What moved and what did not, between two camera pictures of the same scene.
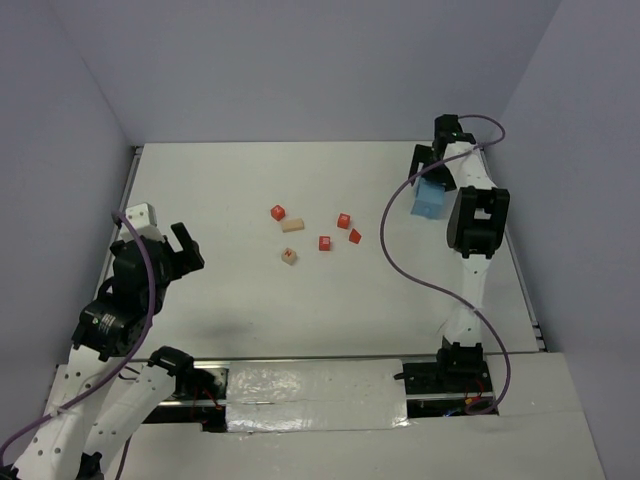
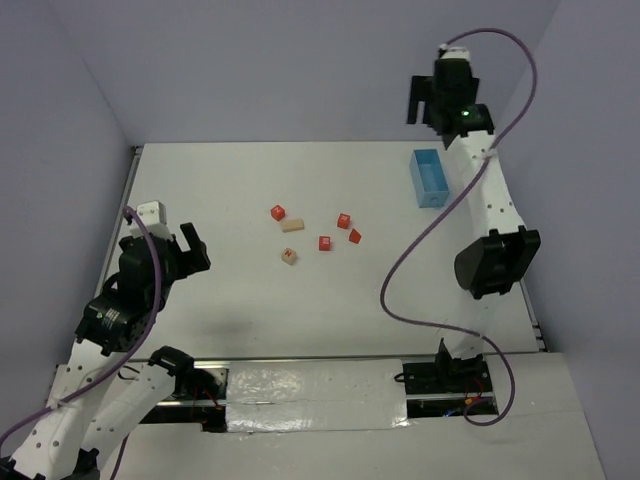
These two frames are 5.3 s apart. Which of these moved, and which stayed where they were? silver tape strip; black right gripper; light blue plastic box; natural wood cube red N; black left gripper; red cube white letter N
Moved: light blue plastic box; black right gripper
Stayed: red cube white letter N; black left gripper; natural wood cube red N; silver tape strip
